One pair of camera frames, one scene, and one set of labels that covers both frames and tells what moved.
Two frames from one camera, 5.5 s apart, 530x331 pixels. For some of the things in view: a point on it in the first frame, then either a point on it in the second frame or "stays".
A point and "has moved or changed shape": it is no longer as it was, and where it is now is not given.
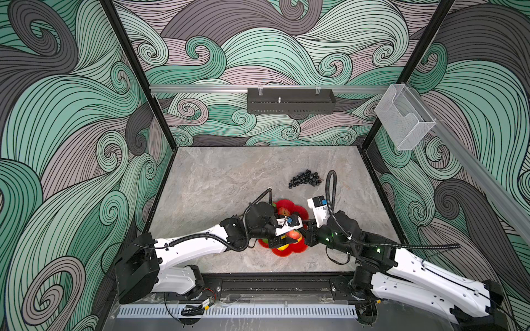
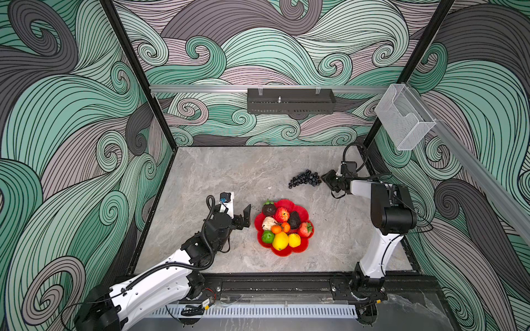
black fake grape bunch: [308, 177] stays
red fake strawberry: [294, 234] has moved or changed shape
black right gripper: [312, 233] -> [327, 178]
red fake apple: [282, 210] stays
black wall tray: [290, 101] stays
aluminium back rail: [271, 88] stays
